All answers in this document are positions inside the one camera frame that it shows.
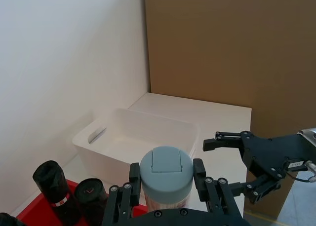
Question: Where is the red plastic tray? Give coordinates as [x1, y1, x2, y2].
[15, 178, 148, 226]

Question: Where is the brown cardboard panel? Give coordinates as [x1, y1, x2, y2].
[144, 0, 316, 218]

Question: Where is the black roll with red-white label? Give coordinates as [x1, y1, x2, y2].
[32, 160, 82, 226]

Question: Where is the thin dark cable with plug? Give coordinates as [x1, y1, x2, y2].
[287, 161, 316, 183]

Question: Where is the white plastic bin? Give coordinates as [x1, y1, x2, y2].
[72, 108, 200, 181]

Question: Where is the white canister with grey-blue lid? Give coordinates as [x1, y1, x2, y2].
[139, 145, 194, 211]

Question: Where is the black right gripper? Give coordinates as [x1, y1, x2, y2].
[202, 130, 312, 205]

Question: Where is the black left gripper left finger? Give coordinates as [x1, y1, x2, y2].
[102, 162, 142, 226]

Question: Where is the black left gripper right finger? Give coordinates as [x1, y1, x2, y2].
[193, 158, 242, 220]

